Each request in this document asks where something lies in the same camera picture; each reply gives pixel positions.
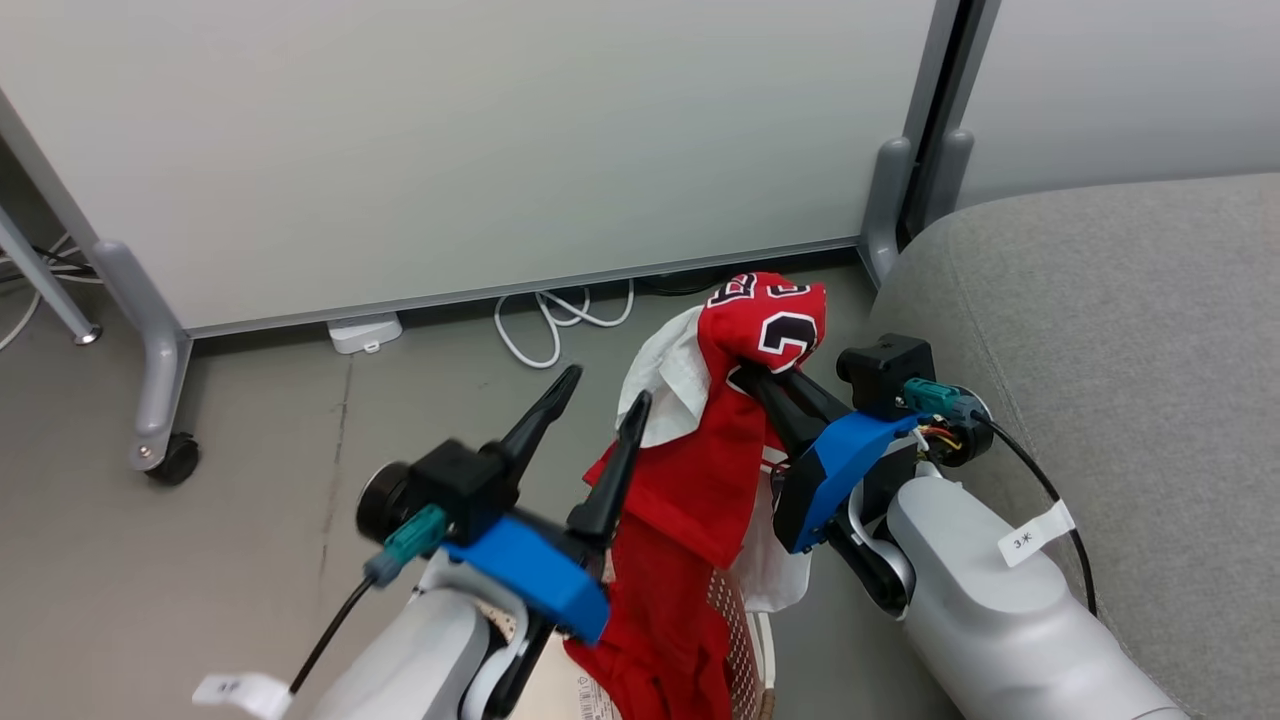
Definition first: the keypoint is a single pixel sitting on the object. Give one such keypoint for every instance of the short grey partition foot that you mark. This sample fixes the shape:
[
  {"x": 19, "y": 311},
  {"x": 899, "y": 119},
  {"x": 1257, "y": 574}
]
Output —
[
  {"x": 885, "y": 210},
  {"x": 948, "y": 175}
]

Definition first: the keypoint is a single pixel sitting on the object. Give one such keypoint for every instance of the grey fabric sofa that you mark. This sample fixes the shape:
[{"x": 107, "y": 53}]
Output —
[{"x": 1130, "y": 380}]

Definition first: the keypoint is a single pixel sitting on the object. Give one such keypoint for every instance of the wide white partition panel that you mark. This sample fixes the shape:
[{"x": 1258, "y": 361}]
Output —
[{"x": 480, "y": 140}]

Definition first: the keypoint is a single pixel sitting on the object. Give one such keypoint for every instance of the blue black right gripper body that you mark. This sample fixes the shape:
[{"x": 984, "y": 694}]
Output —
[{"x": 840, "y": 465}]

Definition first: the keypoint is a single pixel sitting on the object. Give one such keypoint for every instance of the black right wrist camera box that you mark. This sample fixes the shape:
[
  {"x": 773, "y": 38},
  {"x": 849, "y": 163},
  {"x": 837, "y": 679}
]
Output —
[{"x": 885, "y": 370}]

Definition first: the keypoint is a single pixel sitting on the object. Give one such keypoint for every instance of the grey metal table leg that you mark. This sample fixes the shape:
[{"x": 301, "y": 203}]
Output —
[{"x": 45, "y": 280}]

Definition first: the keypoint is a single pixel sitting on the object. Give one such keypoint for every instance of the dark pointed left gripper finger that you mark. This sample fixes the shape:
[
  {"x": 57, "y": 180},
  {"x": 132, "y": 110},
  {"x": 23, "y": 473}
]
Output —
[
  {"x": 540, "y": 415},
  {"x": 615, "y": 470}
]

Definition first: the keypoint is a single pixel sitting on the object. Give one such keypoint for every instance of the narrow white partition panel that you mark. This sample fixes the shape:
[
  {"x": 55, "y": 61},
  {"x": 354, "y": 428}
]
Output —
[{"x": 1130, "y": 90}]

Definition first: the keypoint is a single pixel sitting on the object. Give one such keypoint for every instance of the white power strip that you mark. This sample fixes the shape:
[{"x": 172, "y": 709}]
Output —
[{"x": 365, "y": 332}]

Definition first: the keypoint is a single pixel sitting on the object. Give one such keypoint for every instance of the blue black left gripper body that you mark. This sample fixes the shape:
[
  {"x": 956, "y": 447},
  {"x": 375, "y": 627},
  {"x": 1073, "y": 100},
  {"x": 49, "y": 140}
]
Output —
[{"x": 535, "y": 575}]

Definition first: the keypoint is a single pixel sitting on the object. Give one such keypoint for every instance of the cream perforated laundry basket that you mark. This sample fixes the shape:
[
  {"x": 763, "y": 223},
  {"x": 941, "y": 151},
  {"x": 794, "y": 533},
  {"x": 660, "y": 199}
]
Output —
[{"x": 745, "y": 640}]

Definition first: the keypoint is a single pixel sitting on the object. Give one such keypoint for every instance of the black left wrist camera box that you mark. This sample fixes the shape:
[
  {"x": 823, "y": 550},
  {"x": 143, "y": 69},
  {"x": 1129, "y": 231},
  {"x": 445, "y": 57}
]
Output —
[{"x": 450, "y": 485}]

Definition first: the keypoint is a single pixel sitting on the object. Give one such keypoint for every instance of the red white sports jersey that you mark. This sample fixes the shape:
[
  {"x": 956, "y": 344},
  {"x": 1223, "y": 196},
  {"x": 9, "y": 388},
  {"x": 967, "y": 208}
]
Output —
[{"x": 700, "y": 480}]

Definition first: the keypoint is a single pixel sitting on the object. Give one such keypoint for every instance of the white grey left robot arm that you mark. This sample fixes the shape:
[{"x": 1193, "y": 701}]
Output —
[{"x": 420, "y": 660}]

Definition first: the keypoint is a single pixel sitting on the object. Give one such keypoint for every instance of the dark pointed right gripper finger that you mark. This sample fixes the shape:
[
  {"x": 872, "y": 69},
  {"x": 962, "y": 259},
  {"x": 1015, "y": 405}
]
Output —
[
  {"x": 780, "y": 420},
  {"x": 815, "y": 400}
]

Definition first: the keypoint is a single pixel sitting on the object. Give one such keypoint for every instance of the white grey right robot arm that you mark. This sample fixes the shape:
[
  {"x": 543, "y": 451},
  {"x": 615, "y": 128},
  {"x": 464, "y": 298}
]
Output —
[{"x": 1000, "y": 620}]

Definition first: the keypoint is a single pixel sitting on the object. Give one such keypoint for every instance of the black caster wheel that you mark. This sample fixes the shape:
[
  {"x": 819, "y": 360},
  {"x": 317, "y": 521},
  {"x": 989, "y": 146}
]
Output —
[{"x": 175, "y": 462}]

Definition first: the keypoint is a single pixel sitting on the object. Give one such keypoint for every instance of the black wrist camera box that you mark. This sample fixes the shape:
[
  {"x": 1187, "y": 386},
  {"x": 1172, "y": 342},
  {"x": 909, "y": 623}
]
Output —
[
  {"x": 450, "y": 485},
  {"x": 885, "y": 370}
]

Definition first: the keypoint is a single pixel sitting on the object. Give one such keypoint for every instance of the grey partition foot with caster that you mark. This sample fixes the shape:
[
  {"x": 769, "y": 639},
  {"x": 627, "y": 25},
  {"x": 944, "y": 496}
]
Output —
[{"x": 160, "y": 370}]

